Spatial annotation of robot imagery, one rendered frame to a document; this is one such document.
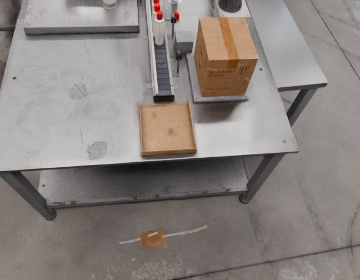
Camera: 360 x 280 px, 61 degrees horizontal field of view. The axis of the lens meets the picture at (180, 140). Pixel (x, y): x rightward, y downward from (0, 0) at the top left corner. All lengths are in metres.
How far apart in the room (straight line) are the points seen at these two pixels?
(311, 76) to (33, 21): 1.68
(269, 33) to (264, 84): 0.45
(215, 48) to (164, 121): 0.44
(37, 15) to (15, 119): 0.72
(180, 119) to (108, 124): 0.37
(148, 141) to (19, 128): 0.63
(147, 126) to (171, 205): 0.86
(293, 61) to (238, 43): 0.55
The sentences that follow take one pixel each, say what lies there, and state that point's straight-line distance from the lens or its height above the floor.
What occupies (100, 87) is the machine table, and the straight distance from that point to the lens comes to 1.73.
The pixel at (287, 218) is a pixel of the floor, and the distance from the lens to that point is 2.40.
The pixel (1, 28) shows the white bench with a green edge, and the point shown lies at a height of 0.19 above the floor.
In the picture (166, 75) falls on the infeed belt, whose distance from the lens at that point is 1.70.
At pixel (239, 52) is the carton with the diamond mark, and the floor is 1.12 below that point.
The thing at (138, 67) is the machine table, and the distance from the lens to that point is 1.81.
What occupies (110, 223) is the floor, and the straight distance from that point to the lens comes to 2.23.
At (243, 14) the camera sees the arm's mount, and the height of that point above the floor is 0.91.
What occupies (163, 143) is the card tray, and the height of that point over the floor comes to 0.83.
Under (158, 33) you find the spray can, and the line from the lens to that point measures 1.80.
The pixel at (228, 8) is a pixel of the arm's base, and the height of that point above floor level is 0.95.
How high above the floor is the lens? 2.12
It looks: 59 degrees down
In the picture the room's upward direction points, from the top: 7 degrees clockwise
